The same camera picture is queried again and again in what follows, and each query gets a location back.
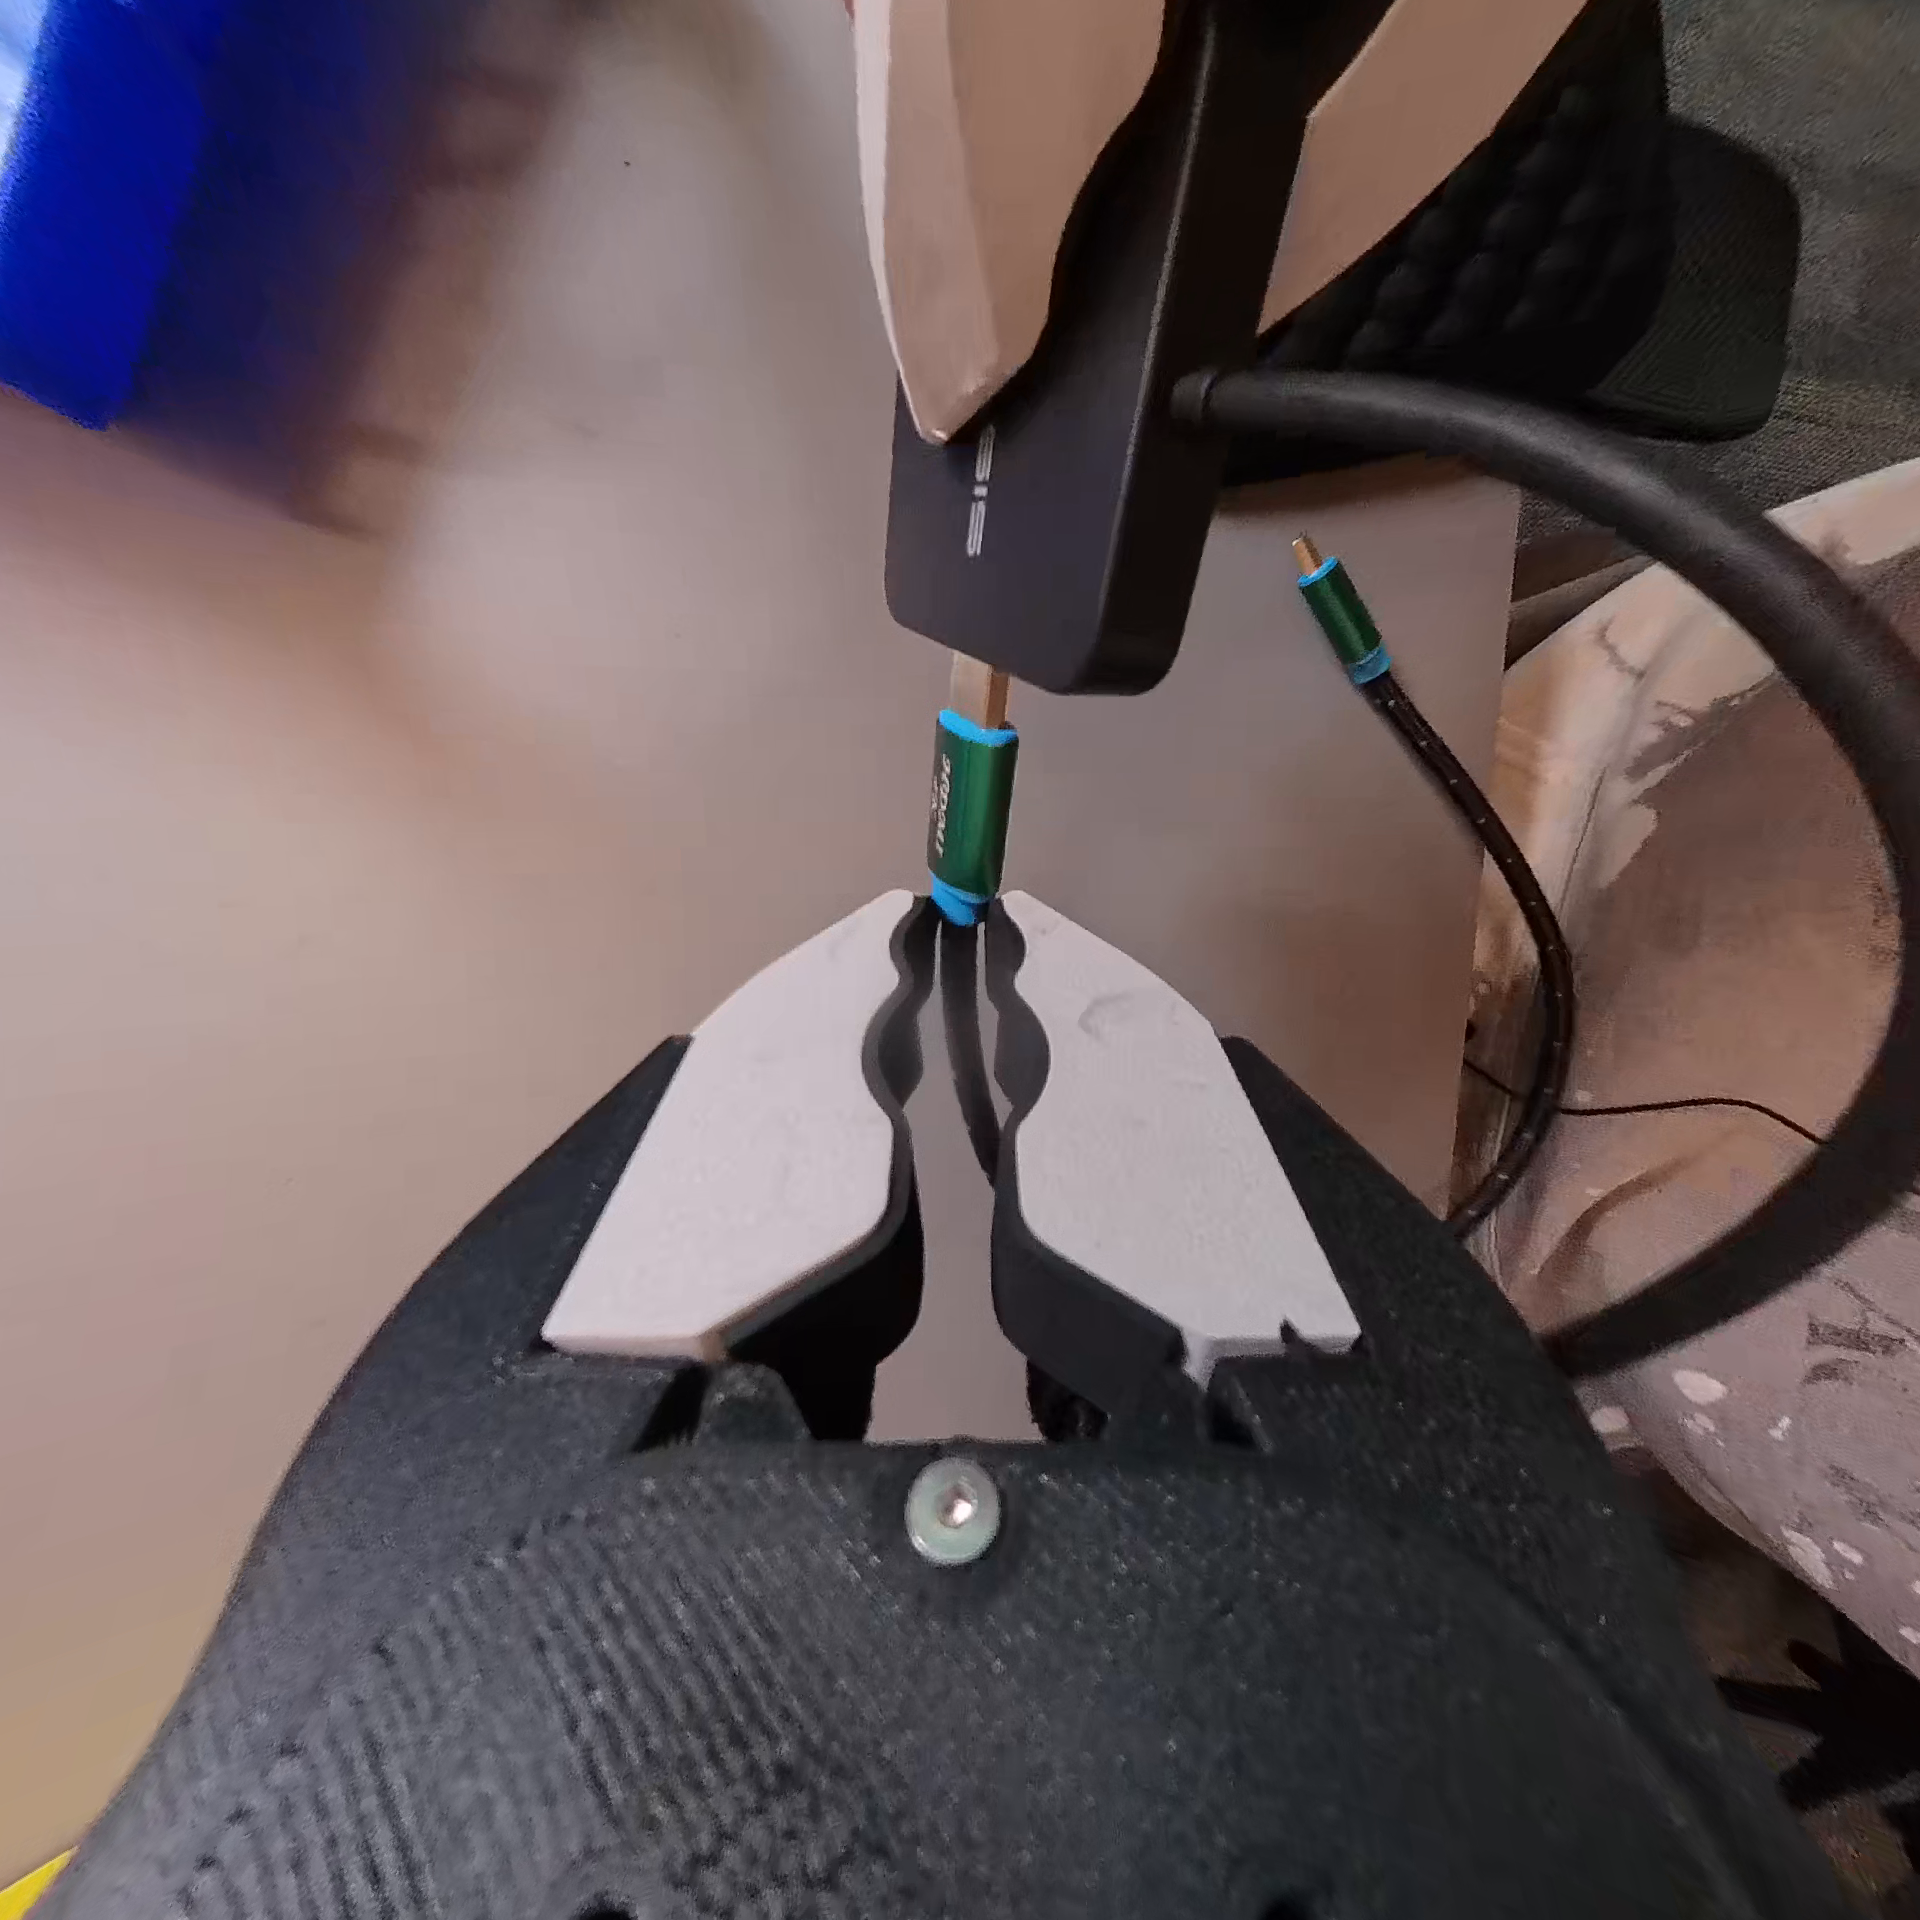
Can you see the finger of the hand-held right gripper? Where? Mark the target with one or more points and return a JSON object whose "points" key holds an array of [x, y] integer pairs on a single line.
{"points": [[960, 181], [1410, 135]]}

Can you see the black usb adapter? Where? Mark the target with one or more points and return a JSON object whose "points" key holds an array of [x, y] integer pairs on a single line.
{"points": [[1050, 523]]}

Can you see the blue plastic bin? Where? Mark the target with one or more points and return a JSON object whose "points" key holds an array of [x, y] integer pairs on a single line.
{"points": [[90, 225]]}

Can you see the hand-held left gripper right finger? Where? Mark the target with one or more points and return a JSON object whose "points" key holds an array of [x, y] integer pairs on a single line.
{"points": [[1171, 1170]]}

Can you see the person's grey hoodie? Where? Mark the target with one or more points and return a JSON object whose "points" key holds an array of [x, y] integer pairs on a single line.
{"points": [[1723, 902]]}

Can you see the black chair armrest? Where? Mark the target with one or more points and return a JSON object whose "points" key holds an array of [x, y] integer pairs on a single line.
{"points": [[1621, 271]]}

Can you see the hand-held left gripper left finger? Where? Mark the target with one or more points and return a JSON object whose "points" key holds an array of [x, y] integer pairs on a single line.
{"points": [[733, 1170]]}

